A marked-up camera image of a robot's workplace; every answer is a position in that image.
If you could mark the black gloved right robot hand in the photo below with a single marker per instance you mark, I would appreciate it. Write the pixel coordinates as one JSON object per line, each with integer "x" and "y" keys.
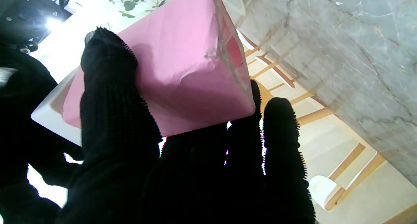
{"x": 16, "y": 136}

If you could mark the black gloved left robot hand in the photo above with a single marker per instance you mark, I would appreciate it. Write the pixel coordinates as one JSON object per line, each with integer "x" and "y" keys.
{"x": 195, "y": 185}

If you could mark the pink square jar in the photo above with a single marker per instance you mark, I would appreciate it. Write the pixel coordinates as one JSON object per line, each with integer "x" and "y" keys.
{"x": 182, "y": 54}

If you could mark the wooden chair with slatted back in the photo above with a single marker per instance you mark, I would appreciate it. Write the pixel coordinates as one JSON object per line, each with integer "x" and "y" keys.
{"x": 277, "y": 73}

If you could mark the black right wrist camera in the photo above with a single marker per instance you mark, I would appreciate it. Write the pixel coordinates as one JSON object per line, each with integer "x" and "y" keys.
{"x": 22, "y": 19}

